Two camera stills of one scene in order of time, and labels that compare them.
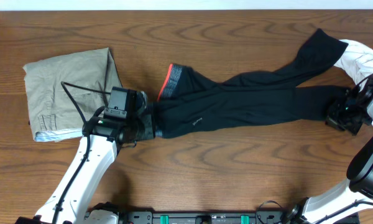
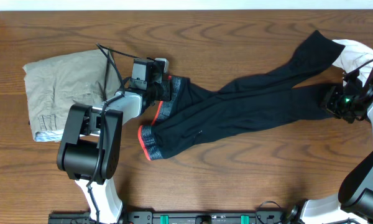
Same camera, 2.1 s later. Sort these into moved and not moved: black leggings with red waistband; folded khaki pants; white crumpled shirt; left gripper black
Moved: left gripper black; black leggings with red waistband
Not moved: white crumpled shirt; folded khaki pants
